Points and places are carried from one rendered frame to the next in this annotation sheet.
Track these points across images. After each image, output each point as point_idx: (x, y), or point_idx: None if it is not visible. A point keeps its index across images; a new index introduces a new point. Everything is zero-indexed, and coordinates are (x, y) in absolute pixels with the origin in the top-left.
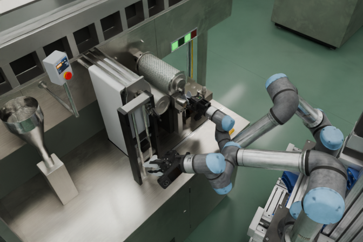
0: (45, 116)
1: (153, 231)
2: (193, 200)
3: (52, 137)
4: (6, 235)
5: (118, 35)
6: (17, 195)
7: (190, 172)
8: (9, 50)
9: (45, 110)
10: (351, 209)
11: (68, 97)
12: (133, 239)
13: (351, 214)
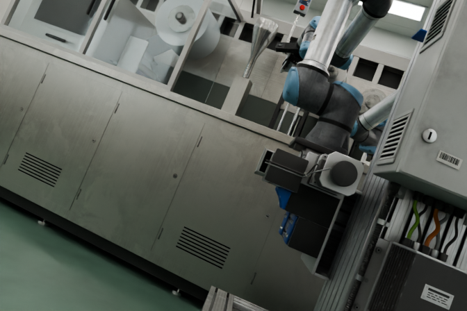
0: (272, 87)
1: (230, 169)
2: None
3: (261, 110)
4: (203, 5)
5: (365, 80)
6: None
7: (299, 37)
8: (295, 29)
9: (276, 83)
10: (399, 98)
11: (292, 27)
12: (217, 138)
13: (395, 110)
